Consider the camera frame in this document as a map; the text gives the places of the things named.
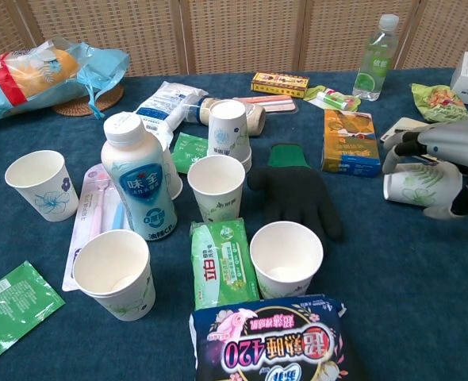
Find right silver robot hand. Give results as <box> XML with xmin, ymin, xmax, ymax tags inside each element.
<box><xmin>382</xmin><ymin>116</ymin><xmax>468</xmax><ymax>220</ymax></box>

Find white paper cup green leaf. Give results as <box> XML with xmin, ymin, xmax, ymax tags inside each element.
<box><xmin>383</xmin><ymin>160</ymin><xmax>457</xmax><ymax>210</ymax></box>

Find white paper cup green print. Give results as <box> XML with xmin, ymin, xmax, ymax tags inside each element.
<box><xmin>72</xmin><ymin>229</ymin><xmax>156</xmax><ymax>321</ymax></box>
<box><xmin>249</xmin><ymin>221</ymin><xmax>324</xmax><ymax>299</ymax></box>
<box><xmin>186</xmin><ymin>154</ymin><xmax>246</xmax><ymax>223</ymax></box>

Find white paper cup blue flower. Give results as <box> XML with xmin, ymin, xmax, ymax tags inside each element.
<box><xmin>4</xmin><ymin>149</ymin><xmax>79</xmax><ymax>222</ymax></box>

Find green crinkled snack bag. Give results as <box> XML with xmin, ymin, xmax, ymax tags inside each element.
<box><xmin>411</xmin><ymin>83</ymin><xmax>468</xmax><ymax>123</ymax></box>

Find orange yellow carton box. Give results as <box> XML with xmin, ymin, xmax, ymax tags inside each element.
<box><xmin>322</xmin><ymin>109</ymin><xmax>381</xmax><ymax>179</ymax></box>

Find clear bottle green label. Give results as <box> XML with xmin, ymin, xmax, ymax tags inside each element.
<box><xmin>351</xmin><ymin>13</ymin><xmax>401</xmax><ymax>102</ymax></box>

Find green lip balm card pack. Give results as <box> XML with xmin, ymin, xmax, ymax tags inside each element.
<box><xmin>304</xmin><ymin>84</ymin><xmax>362</xmax><ymax>112</ymax></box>

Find black glove green cuff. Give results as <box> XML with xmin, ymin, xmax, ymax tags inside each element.
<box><xmin>246</xmin><ymin>143</ymin><xmax>344</xmax><ymax>240</ymax></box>

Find yellow red small box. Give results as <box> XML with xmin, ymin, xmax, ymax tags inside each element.
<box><xmin>251</xmin><ymin>71</ymin><xmax>310</xmax><ymax>99</ymax></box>

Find flat pink toothbrush pack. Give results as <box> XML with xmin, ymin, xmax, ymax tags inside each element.
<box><xmin>232</xmin><ymin>96</ymin><xmax>300</xmax><ymax>114</ymax></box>

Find stacked upside-down paper cups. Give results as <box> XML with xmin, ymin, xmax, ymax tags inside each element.
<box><xmin>206</xmin><ymin>99</ymin><xmax>252</xmax><ymax>172</ymax></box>

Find woven bamboo folding screen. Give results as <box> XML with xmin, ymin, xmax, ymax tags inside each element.
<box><xmin>0</xmin><ymin>0</ymin><xmax>468</xmax><ymax>79</ymax></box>

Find beige squeeze sauce bottle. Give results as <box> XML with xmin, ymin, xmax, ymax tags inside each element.
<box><xmin>184</xmin><ymin>97</ymin><xmax>267</xmax><ymax>137</ymax></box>

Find green wet wipes pack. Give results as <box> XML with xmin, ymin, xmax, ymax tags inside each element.
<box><xmin>189</xmin><ymin>217</ymin><xmax>260</xmax><ymax>311</ymax></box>

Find small green foil sachet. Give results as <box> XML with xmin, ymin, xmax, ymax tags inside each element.
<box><xmin>171</xmin><ymin>132</ymin><xmax>211</xmax><ymax>175</ymax></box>

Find dark purple sanitary pad pack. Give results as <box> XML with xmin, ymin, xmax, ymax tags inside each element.
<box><xmin>189</xmin><ymin>294</ymin><xmax>368</xmax><ymax>381</ymax></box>

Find white blue cotton pad pack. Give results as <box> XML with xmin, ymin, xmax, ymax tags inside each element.
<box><xmin>132</xmin><ymin>81</ymin><xmax>209</xmax><ymax>146</ymax></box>

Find white blue-label milk bottle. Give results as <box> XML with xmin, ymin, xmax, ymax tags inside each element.
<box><xmin>101</xmin><ymin>112</ymin><xmax>178</xmax><ymax>242</ymax></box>

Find round woven rattan coaster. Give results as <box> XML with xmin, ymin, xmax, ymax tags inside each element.
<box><xmin>52</xmin><ymin>83</ymin><xmax>125</xmax><ymax>117</ymax></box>

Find pink toothbrush blister pack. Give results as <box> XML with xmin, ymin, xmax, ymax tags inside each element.
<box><xmin>62</xmin><ymin>163</ymin><xmax>132</xmax><ymax>293</ymax></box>

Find light blue bread bag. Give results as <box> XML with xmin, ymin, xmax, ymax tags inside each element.
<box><xmin>0</xmin><ymin>36</ymin><xmax>131</xmax><ymax>125</ymax></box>

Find large green foil sachet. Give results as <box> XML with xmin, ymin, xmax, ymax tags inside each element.
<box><xmin>0</xmin><ymin>260</ymin><xmax>66</xmax><ymax>370</ymax></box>

